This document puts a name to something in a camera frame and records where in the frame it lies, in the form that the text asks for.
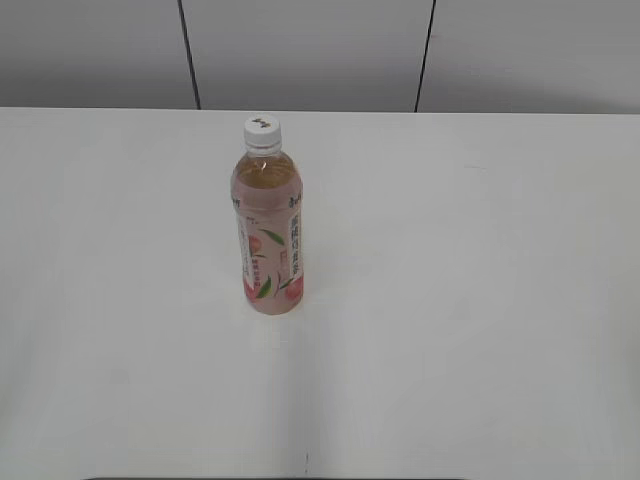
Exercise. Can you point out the pink peach tea bottle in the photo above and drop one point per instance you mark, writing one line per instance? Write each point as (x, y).
(267, 193)

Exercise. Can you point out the white bottle cap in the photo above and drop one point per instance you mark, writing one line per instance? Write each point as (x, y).
(262, 131)

